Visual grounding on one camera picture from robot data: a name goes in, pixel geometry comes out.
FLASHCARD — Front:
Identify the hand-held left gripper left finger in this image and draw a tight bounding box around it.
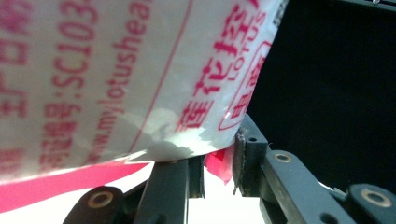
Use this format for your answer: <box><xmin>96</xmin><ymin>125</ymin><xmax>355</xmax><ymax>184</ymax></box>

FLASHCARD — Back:
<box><xmin>134</xmin><ymin>154</ymin><xmax>206</xmax><ymax>224</ymax></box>

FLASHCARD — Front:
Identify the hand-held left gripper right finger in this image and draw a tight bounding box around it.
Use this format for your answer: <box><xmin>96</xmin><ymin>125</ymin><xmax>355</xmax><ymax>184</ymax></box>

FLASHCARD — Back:
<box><xmin>233</xmin><ymin>113</ymin><xmax>357</xmax><ymax>224</ymax></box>

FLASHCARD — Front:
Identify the pink printed plastic bag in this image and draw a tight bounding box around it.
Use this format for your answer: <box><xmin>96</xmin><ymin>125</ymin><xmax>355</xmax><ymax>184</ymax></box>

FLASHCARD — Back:
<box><xmin>0</xmin><ymin>0</ymin><xmax>289</xmax><ymax>216</ymax></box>

